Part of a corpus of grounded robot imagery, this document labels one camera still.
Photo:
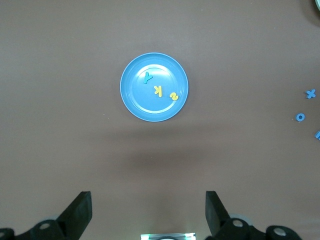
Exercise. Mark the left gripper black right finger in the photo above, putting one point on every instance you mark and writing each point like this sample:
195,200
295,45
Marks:
216,215

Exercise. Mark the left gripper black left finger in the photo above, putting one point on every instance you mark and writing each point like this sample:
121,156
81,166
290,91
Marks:
77,215

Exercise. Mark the yellow foam letter s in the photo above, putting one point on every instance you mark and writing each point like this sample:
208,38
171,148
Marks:
174,96

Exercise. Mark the yellow foam letter k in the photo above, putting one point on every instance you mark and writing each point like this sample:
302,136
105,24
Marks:
158,91

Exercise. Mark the teal foam letter y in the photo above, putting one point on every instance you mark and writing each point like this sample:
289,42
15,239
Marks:
147,78

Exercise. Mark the brown table cover sheet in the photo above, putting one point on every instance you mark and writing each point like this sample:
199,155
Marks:
75,100

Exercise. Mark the blue plate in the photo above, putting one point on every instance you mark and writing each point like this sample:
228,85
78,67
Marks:
140,105

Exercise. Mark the blue foam letter o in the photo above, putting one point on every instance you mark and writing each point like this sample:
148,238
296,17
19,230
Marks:
297,117

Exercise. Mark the blue foam letter m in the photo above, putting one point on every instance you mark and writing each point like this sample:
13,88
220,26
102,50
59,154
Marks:
317,135

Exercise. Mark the blue foam letter x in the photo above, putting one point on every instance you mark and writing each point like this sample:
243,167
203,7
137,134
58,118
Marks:
310,93

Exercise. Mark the pale green plate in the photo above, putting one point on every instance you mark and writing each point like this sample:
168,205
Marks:
317,3

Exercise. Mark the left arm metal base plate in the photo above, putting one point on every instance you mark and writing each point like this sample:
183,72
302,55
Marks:
150,236

